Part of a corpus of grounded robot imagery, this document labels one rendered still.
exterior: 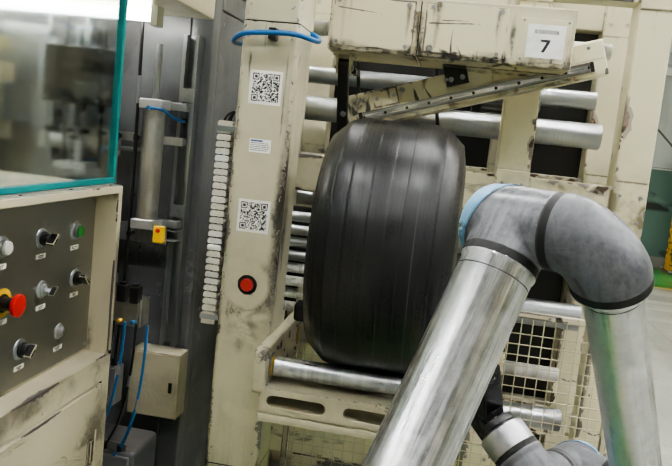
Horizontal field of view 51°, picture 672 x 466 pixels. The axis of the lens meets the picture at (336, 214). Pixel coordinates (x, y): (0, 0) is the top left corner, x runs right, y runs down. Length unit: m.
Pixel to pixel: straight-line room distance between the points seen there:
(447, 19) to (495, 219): 0.88
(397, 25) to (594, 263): 1.00
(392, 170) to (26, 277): 0.72
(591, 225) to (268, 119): 0.83
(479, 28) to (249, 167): 0.67
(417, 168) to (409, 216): 0.11
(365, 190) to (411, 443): 0.59
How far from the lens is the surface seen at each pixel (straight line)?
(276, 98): 1.61
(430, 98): 1.95
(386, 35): 1.85
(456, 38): 1.84
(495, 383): 1.37
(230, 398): 1.74
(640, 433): 1.27
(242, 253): 1.65
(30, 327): 1.46
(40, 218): 1.42
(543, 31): 1.85
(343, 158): 1.45
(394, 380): 1.57
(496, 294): 1.02
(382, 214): 1.38
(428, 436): 0.98
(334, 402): 1.58
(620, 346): 1.12
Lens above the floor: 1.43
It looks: 6 degrees down
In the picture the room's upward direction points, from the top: 6 degrees clockwise
